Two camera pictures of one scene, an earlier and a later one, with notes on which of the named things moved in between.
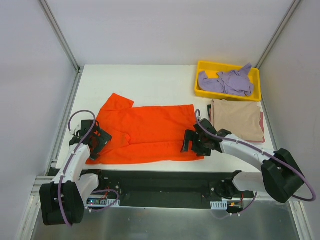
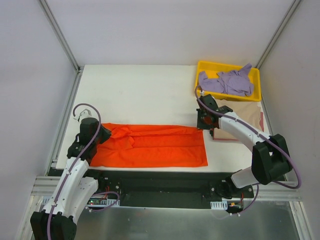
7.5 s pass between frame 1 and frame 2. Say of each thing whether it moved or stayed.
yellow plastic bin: stayed
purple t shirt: stayed
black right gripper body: moved
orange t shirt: moved
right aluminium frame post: stayed
